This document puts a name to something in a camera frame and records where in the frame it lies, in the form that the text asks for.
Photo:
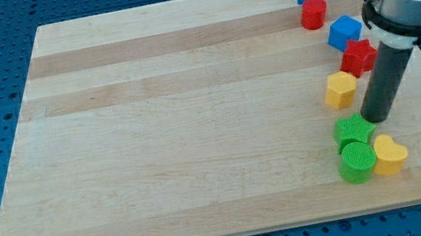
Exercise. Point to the yellow hexagon block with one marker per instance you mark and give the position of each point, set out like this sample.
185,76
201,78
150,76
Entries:
340,91

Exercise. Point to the red cylinder block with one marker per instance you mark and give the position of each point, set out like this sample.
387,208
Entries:
313,14

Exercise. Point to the green cylinder block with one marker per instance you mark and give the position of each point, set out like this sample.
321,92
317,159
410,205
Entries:
357,162

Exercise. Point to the blue cube block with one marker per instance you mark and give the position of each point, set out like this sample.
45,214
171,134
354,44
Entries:
345,28

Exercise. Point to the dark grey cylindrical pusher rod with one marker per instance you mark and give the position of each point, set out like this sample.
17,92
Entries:
389,68

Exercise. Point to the yellow heart block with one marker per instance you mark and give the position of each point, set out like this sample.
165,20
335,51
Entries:
391,156

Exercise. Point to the red star block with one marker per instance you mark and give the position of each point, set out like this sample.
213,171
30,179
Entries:
358,57

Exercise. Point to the green star block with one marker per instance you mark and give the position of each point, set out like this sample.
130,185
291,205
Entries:
352,129

